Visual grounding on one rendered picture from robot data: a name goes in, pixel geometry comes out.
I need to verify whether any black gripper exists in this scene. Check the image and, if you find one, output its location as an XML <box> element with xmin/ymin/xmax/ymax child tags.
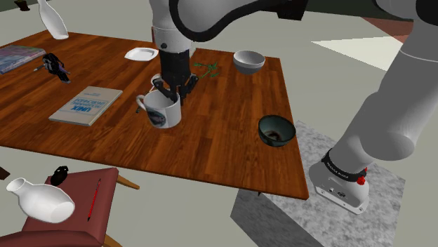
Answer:
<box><xmin>152</xmin><ymin>48</ymin><xmax>199</xmax><ymax>106</ymax></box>

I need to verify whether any white square plate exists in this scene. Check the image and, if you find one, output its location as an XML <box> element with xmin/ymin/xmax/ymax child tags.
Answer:
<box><xmin>124</xmin><ymin>47</ymin><xmax>159</xmax><ymax>62</ymax></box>

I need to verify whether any green plant sprig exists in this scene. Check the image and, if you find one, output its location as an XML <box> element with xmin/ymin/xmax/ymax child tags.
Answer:
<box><xmin>193</xmin><ymin>61</ymin><xmax>220</xmax><ymax>80</ymax></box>

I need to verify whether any colourful magazine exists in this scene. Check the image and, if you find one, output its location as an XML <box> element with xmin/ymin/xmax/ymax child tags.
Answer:
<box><xmin>0</xmin><ymin>44</ymin><xmax>47</xmax><ymax>75</ymax></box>

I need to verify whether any wide white vase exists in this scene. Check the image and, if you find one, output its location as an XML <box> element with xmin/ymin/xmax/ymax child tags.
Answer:
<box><xmin>6</xmin><ymin>177</ymin><xmax>76</xmax><ymax>225</ymax></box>

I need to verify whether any grey bowl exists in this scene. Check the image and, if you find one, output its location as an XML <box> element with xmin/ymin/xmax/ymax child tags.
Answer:
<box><xmin>232</xmin><ymin>50</ymin><xmax>266</xmax><ymax>76</ymax></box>

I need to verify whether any wooden table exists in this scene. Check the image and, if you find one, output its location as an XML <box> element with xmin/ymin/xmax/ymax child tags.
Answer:
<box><xmin>0</xmin><ymin>29</ymin><xmax>310</xmax><ymax>201</ymax></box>

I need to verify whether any slim white vase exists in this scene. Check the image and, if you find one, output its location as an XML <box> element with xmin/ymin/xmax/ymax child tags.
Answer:
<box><xmin>36</xmin><ymin>0</ymin><xmax>69</xmax><ymax>41</ymax></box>

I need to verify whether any small black rounded object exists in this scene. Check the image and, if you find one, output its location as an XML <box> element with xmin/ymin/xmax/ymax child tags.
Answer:
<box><xmin>49</xmin><ymin>165</ymin><xmax>69</xmax><ymax>187</ymax></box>

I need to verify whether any grey marbled robot stand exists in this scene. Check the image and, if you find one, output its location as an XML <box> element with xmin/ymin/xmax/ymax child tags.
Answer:
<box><xmin>230</xmin><ymin>119</ymin><xmax>406</xmax><ymax>247</ymax></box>

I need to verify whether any white mug with picture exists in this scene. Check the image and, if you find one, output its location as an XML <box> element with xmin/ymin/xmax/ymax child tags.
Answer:
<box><xmin>135</xmin><ymin>89</ymin><xmax>183</xmax><ymax>129</ymax></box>

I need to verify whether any dark teal bowl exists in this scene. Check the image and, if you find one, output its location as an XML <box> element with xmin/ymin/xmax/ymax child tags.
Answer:
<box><xmin>258</xmin><ymin>114</ymin><xmax>297</xmax><ymax>148</ymax></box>

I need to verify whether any grey book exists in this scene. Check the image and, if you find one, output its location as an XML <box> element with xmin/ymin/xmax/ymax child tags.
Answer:
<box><xmin>48</xmin><ymin>86</ymin><xmax>124</xmax><ymax>127</ymax></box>

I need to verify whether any red pen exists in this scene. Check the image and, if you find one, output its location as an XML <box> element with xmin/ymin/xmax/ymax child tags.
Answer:
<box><xmin>86</xmin><ymin>178</ymin><xmax>102</xmax><ymax>222</ymax></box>

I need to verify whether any red chair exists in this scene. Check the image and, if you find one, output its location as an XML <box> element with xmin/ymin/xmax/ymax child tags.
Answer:
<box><xmin>0</xmin><ymin>166</ymin><xmax>141</xmax><ymax>247</ymax></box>

